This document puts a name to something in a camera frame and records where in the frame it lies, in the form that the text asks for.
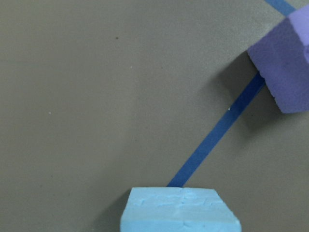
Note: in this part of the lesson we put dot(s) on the light blue block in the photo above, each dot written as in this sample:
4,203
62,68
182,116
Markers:
174,209

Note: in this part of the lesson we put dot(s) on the purple block near green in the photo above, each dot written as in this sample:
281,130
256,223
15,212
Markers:
282,58

